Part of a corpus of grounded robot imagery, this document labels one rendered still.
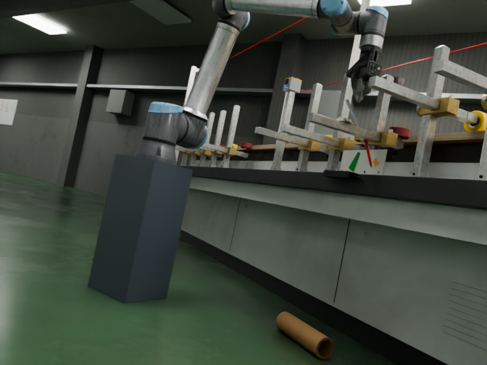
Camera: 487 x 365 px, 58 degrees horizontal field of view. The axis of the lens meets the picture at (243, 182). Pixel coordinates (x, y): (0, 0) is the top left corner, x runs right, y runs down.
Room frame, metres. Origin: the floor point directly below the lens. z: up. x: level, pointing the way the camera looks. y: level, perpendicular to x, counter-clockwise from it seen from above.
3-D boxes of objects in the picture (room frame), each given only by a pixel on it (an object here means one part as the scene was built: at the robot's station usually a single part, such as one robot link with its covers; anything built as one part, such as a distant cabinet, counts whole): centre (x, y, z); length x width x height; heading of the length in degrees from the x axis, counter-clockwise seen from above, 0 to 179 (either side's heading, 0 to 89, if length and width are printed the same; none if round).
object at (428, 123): (1.49, -0.58, 0.93); 0.04 x 0.04 x 0.48; 25
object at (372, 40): (1.72, -0.39, 1.22); 0.10 x 0.09 x 0.05; 115
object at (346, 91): (1.94, -0.37, 0.92); 0.04 x 0.04 x 0.48; 25
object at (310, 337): (1.75, -0.35, 0.04); 0.30 x 0.08 x 0.08; 25
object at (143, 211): (1.99, 0.41, 0.30); 0.25 x 0.25 x 0.60; 56
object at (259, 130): (2.10, -0.21, 0.84); 0.44 x 0.03 x 0.04; 115
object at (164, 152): (1.99, 0.41, 0.65); 0.19 x 0.19 x 0.10
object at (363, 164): (1.73, -0.44, 0.75); 0.26 x 0.01 x 0.10; 25
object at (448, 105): (1.47, -0.59, 0.94); 0.14 x 0.06 x 0.05; 25
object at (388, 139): (1.70, -0.49, 0.84); 0.14 x 0.06 x 0.05; 25
